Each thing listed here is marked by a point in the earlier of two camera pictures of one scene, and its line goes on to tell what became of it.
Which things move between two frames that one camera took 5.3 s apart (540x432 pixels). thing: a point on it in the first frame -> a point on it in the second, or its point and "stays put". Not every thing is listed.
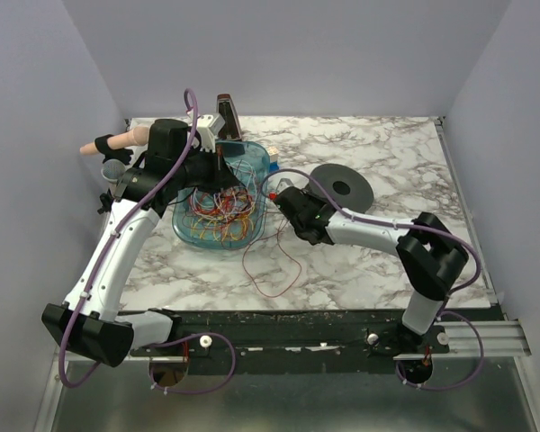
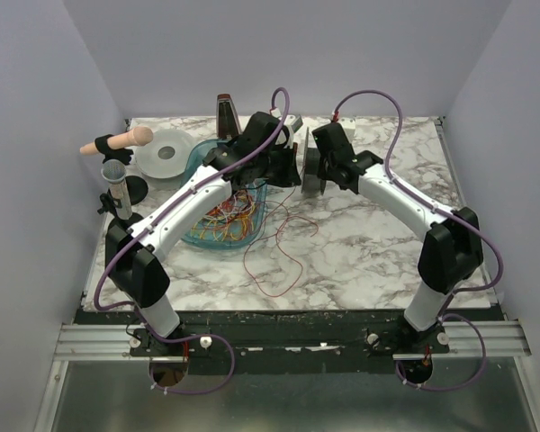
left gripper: (217, 170) -> (290, 166)
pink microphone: (138, 136) stays put
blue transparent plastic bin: (227, 218) stays put
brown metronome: (230, 129) stays put
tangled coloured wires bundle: (225, 215) stays put
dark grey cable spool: (347, 185) -> (310, 166)
